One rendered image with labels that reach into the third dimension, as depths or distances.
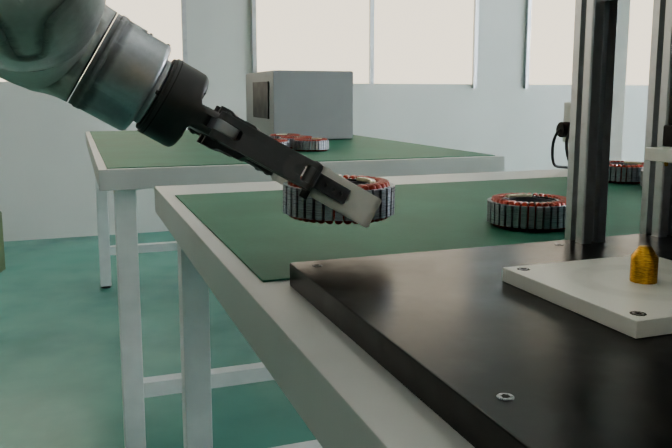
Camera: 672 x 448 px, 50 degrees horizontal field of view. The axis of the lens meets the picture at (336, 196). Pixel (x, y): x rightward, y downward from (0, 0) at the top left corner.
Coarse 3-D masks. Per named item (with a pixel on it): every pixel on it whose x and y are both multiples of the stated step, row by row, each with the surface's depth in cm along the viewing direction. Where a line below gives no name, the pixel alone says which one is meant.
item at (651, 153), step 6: (666, 126) 57; (666, 132) 57; (666, 138) 57; (666, 144) 57; (648, 150) 56; (654, 150) 55; (660, 150) 55; (666, 150) 54; (648, 156) 56; (654, 156) 55; (660, 156) 55; (666, 156) 54; (666, 162) 54
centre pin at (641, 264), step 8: (640, 248) 54; (648, 248) 53; (632, 256) 54; (640, 256) 53; (648, 256) 53; (656, 256) 53; (632, 264) 54; (640, 264) 53; (648, 264) 53; (656, 264) 53; (632, 272) 54; (640, 272) 53; (648, 272) 53; (656, 272) 53; (632, 280) 54; (640, 280) 53; (648, 280) 53; (656, 280) 53
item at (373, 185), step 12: (360, 180) 74; (372, 180) 71; (384, 180) 71; (288, 192) 69; (372, 192) 67; (384, 192) 68; (288, 204) 69; (300, 204) 68; (312, 204) 67; (384, 204) 68; (300, 216) 68; (312, 216) 67; (324, 216) 67; (336, 216) 66; (384, 216) 68
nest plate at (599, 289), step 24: (552, 264) 59; (576, 264) 59; (600, 264) 59; (624, 264) 59; (528, 288) 55; (552, 288) 52; (576, 288) 52; (600, 288) 52; (624, 288) 52; (648, 288) 52; (576, 312) 50; (600, 312) 48; (624, 312) 46; (648, 312) 46; (648, 336) 45
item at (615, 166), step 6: (612, 162) 146; (618, 162) 146; (624, 162) 145; (630, 162) 145; (636, 162) 143; (642, 162) 143; (612, 168) 138; (618, 168) 138; (624, 168) 137; (630, 168) 137; (636, 168) 137; (642, 168) 137; (612, 174) 139; (618, 174) 138; (624, 174) 138; (630, 174) 137; (636, 174) 138; (642, 174) 131; (612, 180) 139; (618, 180) 138; (624, 180) 138; (630, 180) 137; (636, 180) 138; (642, 180) 131
